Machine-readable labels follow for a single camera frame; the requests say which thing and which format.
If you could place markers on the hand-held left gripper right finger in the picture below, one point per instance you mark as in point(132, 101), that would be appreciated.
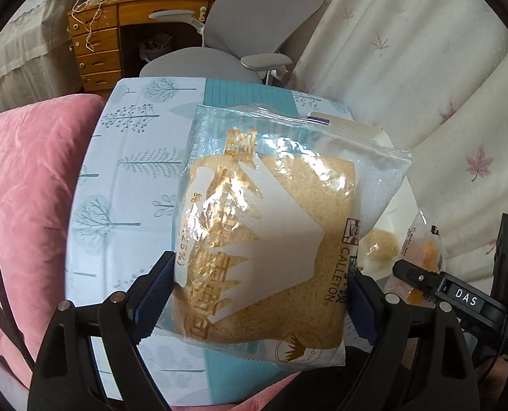
point(361, 308)

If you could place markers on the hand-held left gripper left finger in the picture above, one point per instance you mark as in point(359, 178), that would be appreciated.
point(151, 292)

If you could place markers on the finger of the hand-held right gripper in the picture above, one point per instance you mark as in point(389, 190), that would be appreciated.
point(416, 276)

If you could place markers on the white plastic basket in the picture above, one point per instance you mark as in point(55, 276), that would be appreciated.
point(401, 197)

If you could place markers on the clear bread packet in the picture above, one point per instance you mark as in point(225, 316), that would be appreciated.
point(279, 244)

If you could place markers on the orange snack packet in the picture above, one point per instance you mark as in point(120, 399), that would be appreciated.
point(427, 250)

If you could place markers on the person's black pants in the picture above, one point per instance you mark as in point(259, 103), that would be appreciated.
point(322, 389)

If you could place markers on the pink cushion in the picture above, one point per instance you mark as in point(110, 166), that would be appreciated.
point(31, 180)

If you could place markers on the white leaf-print curtain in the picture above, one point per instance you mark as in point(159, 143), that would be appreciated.
point(408, 51)

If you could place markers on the trash bin with bag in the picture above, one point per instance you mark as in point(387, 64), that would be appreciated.
point(156, 48)

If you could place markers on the wooden desk with drawers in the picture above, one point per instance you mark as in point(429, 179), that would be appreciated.
point(104, 38)

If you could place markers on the white lace curtain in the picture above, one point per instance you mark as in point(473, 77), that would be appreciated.
point(18, 43)

